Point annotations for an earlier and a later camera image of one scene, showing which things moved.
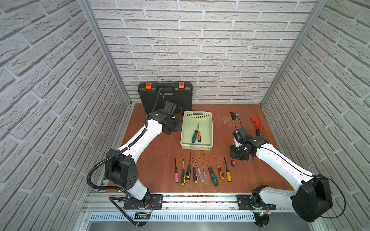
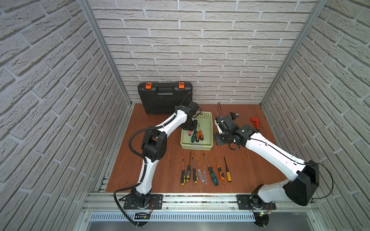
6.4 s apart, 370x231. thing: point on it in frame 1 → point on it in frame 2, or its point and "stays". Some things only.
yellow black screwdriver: x=183 y=174 stays
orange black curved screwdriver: x=221 y=173 stays
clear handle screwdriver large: x=200 y=174 stays
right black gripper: x=232 y=154 → x=218 y=141
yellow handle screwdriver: x=228 y=175 stays
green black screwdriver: x=194 y=135 stays
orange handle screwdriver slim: x=233 y=161 → x=201 y=134
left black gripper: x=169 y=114 → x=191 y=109
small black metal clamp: x=234 y=115 stays
